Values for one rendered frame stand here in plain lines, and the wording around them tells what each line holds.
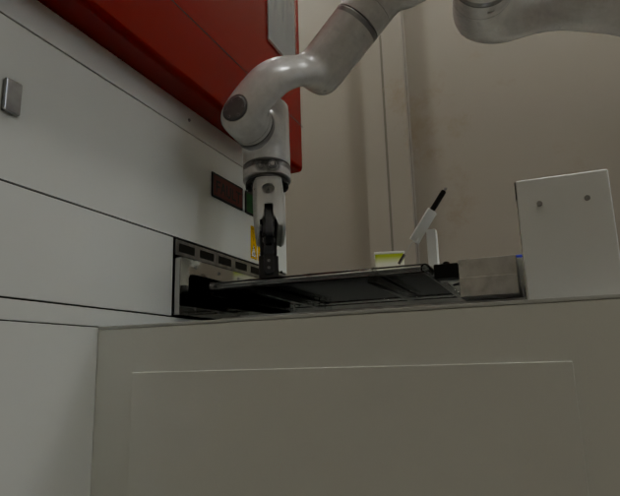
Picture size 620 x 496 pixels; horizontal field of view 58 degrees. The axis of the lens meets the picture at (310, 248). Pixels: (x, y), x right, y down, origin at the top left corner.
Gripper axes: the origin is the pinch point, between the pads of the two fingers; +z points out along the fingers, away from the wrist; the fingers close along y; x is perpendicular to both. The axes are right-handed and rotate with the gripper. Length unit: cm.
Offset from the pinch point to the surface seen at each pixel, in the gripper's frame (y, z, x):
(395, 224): 241, -106, -90
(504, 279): -16.5, 7.3, -32.3
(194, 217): 3.3, -10.8, 12.7
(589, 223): -36.8, 7.2, -33.0
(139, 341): -16.1, 14.6, 17.1
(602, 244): -37, 10, -34
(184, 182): -0.3, -15.7, 14.2
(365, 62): 232, -226, -78
